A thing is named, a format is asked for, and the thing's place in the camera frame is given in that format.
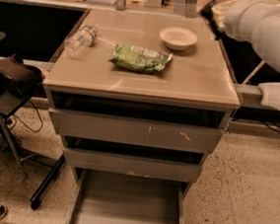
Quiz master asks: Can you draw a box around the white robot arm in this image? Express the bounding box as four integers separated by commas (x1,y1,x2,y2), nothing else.
211,0,280,73

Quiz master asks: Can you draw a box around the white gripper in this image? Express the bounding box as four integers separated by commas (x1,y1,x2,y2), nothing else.
211,0,266,42

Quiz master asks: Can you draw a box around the bottom open grey drawer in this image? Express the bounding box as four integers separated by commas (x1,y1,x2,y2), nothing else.
66,170,183,224

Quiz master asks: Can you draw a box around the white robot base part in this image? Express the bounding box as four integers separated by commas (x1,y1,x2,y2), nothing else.
258,82,280,111

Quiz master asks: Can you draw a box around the middle grey drawer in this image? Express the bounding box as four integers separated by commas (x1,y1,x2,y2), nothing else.
64,148,202,183

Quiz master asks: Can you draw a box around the clear plastic water bottle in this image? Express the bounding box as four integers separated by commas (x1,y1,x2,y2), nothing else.
64,25,99,58

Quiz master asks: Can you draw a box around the black rolling stand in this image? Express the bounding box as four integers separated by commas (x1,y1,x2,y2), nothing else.
0,32,65,210

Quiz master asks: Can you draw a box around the green chip bag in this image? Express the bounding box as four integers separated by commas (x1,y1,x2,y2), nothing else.
109,43,174,74

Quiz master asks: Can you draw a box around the white bowl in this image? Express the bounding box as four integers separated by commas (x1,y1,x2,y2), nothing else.
159,27,198,51

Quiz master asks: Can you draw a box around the white stick handle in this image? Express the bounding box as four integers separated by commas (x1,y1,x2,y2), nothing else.
241,60,265,84

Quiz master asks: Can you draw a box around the top grey drawer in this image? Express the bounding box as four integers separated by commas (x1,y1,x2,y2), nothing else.
49,109,222,153

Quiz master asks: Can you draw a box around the grey drawer cabinet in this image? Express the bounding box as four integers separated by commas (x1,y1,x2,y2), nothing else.
29,3,249,224

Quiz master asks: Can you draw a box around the black cable on floor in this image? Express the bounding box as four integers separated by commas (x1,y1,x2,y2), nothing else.
6,97,46,135

